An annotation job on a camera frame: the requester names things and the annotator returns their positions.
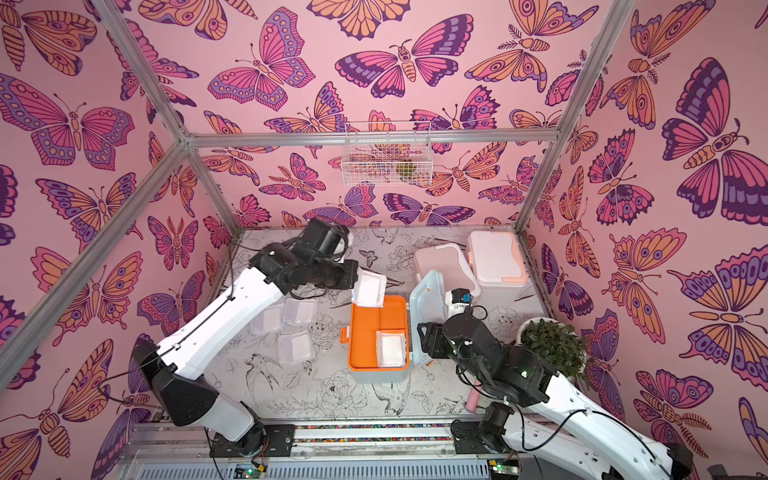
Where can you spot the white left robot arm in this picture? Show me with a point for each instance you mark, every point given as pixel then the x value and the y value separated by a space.
pixel 174 367

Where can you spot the orange divided inner tray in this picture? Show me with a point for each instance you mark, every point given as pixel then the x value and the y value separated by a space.
pixel 364 337

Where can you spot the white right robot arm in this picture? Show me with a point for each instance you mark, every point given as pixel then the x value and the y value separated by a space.
pixel 535 409

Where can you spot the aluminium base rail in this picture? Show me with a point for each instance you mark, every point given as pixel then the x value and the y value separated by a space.
pixel 417 448

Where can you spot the pink first aid box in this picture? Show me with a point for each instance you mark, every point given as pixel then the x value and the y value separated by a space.
pixel 450 261

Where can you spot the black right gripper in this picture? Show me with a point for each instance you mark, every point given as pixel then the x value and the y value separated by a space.
pixel 433 339

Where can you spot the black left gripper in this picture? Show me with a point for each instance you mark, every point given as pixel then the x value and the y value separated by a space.
pixel 350 268

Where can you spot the white wire basket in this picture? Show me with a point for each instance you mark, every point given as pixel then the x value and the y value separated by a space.
pixel 386 152

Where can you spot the grey and orange first aid box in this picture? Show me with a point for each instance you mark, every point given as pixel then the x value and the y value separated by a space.
pixel 425 304

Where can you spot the white and peach first aid box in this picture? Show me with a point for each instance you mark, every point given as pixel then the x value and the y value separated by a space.
pixel 497 263

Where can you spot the potted green plant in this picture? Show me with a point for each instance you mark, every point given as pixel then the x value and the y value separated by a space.
pixel 557 344

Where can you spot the purple and pink brush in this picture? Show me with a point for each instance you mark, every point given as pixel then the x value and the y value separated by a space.
pixel 472 401

